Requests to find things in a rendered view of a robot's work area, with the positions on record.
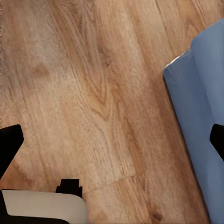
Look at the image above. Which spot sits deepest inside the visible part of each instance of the sofa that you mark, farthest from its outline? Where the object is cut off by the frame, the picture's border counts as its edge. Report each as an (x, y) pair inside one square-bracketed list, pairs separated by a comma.
[(195, 82)]

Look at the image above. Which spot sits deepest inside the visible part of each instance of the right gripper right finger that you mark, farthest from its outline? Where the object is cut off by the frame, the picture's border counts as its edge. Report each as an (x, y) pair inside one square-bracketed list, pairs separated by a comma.
[(217, 139)]

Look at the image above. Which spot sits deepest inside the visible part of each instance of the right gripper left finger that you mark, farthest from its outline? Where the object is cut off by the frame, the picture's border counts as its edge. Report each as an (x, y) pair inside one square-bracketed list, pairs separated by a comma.
[(11, 139)]

